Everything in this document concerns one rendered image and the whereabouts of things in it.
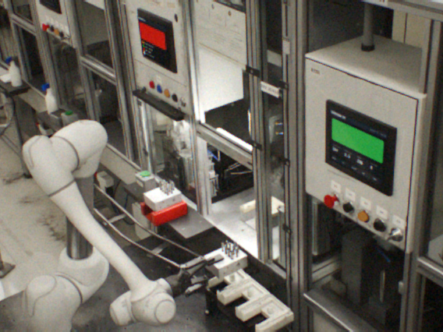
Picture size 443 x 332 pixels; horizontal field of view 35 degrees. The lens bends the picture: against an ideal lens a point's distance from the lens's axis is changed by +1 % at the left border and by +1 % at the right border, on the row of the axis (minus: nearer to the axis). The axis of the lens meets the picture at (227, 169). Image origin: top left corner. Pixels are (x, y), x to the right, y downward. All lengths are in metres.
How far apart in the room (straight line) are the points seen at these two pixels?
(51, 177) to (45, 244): 2.32
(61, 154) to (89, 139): 0.13
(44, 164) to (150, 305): 0.55
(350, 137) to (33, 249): 2.97
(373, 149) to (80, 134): 0.99
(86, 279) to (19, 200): 2.46
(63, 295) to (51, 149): 0.60
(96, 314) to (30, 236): 1.89
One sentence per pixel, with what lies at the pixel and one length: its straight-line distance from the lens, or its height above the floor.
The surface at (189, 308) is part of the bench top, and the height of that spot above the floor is 0.68.
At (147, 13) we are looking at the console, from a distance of 2.73.
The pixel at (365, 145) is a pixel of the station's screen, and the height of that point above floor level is 1.62.
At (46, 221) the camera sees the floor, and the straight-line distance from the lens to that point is 4.77.
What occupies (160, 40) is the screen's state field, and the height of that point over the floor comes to 1.65.
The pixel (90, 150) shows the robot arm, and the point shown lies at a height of 1.44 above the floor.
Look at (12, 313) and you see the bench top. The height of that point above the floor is 0.68.
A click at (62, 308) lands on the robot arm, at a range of 2.61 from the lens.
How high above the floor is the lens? 2.48
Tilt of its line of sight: 29 degrees down
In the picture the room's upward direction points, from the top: 4 degrees counter-clockwise
